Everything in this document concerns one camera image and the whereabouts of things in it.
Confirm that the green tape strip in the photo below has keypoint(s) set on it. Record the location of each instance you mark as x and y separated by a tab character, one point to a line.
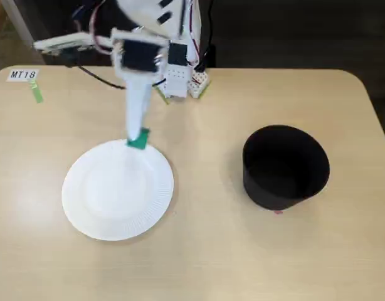
36	92

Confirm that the white perforated block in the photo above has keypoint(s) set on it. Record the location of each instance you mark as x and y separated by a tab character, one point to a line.
200	84

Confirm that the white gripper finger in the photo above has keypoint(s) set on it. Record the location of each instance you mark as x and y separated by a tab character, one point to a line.
136	103

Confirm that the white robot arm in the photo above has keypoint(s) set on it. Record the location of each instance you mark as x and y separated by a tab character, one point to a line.
142	12

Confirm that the white paper plate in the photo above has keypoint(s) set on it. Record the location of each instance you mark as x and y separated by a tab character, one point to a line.
117	194

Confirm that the white metal post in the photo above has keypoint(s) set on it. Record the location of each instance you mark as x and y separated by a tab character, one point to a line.
20	28

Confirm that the small pink tape piece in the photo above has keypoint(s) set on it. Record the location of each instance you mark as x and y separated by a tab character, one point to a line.
278	212

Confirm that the black cylindrical pot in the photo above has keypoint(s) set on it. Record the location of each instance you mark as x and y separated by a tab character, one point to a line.
283	169

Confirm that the white MT18 label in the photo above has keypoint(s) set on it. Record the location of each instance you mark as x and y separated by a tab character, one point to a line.
22	75

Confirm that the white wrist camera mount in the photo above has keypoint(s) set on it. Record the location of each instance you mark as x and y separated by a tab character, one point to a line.
64	42

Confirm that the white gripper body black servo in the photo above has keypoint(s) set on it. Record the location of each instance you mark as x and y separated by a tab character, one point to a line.
137	56

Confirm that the small green block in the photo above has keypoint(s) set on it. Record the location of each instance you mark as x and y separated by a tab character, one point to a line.
138	141

